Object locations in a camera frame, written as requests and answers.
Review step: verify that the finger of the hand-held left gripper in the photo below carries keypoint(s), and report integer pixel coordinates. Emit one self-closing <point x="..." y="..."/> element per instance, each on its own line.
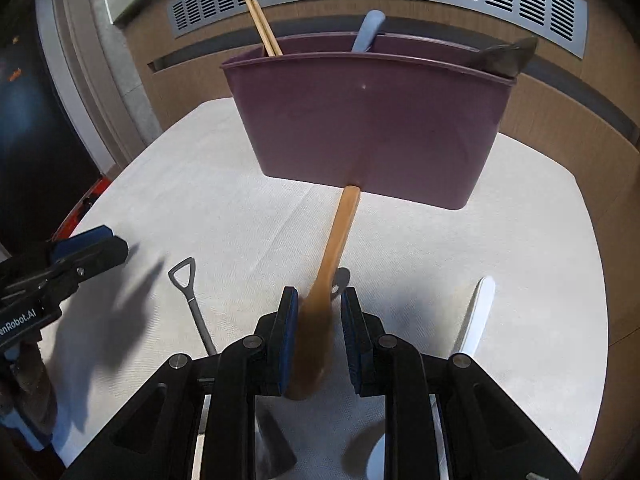
<point x="102" y="260"/>
<point x="82" y="242"/>

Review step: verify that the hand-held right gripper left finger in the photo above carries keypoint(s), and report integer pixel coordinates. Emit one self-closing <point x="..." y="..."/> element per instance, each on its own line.
<point x="287" y="345"/>

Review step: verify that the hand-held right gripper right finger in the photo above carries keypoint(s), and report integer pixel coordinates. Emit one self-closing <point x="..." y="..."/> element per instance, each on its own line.
<point x="354" y="345"/>

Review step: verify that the brown wooden spoon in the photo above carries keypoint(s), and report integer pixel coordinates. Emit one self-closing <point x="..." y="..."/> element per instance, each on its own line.
<point x="340" y="240"/>

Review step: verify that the purple plastic utensil holder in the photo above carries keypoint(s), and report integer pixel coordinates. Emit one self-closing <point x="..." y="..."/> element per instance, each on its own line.
<point x="370" y="125"/>

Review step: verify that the bamboo chopstick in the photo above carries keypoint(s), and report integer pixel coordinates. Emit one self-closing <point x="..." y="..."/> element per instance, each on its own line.
<point x="267" y="27"/>
<point x="259" y="27"/>

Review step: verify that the grey-blue plastic spoon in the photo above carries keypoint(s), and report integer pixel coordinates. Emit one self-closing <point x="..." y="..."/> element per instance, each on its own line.
<point x="367" y="30"/>

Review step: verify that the person's left hand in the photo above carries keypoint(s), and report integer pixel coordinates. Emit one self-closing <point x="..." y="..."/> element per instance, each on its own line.
<point x="35" y="390"/>

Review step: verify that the small dark metal spoon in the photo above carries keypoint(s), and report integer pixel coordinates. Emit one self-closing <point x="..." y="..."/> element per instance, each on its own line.
<point x="345" y="274"/>

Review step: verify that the shovel-shaped metal spoon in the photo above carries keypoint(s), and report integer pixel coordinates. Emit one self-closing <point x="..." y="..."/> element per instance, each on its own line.
<point x="199" y="320"/>

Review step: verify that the white plastic spoon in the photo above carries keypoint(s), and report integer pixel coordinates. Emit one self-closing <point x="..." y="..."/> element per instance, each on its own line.
<point x="477" y="310"/>

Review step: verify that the grey door frame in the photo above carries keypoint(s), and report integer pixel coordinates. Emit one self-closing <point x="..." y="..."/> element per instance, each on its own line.
<point x="100" y="60"/>

